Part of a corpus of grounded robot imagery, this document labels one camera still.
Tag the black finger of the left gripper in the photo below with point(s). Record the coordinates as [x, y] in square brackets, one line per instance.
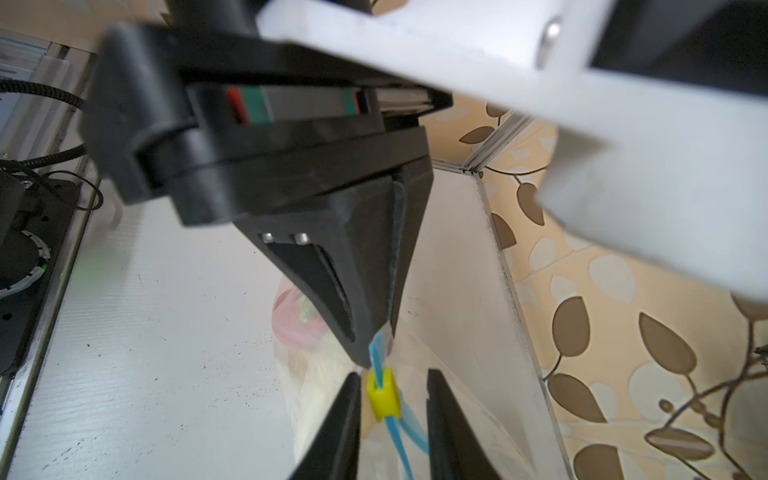
[349, 251]

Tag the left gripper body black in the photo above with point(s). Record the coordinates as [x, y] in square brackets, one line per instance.
[204, 111]

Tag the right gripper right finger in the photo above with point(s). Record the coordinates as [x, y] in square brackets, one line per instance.
[454, 451]

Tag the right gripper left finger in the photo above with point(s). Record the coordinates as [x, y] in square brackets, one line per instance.
[334, 452]

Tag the clear zip top bag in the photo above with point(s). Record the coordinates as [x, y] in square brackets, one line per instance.
[394, 438]

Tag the white radish green leaves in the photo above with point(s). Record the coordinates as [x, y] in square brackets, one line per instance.
[314, 379]

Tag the red apple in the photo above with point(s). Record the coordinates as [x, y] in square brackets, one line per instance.
[296, 322]

